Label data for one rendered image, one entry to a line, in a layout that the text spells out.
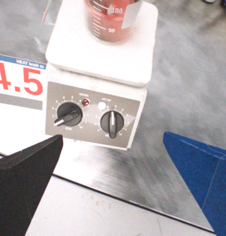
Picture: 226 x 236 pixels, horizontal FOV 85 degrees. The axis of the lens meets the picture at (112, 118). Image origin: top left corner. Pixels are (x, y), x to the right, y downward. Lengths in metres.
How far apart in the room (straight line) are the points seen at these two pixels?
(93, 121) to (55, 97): 0.06
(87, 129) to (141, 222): 0.17
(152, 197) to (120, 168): 0.07
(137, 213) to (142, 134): 0.13
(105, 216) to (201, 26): 0.44
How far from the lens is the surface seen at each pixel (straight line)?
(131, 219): 0.26
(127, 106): 0.17
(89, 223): 0.25
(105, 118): 0.16
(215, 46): 0.41
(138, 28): 0.19
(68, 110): 0.17
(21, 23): 0.33
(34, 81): 0.23
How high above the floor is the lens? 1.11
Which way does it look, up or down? 77 degrees down
